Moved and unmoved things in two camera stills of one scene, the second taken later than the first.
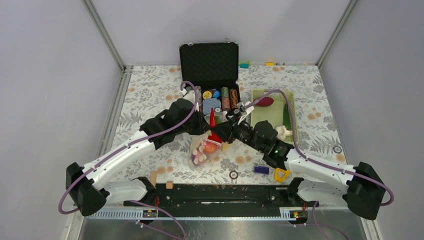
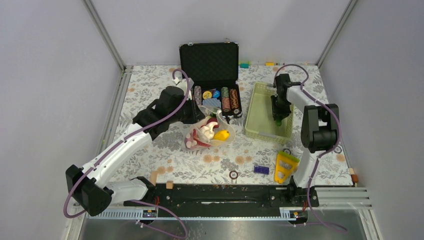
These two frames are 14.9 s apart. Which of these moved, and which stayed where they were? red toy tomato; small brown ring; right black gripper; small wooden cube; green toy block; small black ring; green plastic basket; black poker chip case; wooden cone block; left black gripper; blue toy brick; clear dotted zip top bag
Moved: left black gripper; right black gripper; clear dotted zip top bag; red toy tomato; green plastic basket
Stayed: small black ring; wooden cone block; black poker chip case; small wooden cube; blue toy brick; green toy block; small brown ring
